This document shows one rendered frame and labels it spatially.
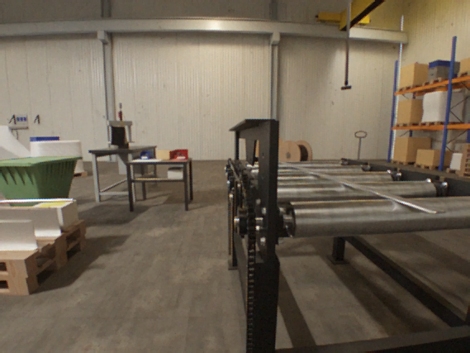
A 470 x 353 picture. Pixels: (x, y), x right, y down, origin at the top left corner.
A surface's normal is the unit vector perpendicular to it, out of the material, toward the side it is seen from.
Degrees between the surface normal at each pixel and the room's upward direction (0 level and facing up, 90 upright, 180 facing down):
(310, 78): 90
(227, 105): 90
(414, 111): 90
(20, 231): 90
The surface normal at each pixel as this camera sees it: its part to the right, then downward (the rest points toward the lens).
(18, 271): 0.07, 0.17
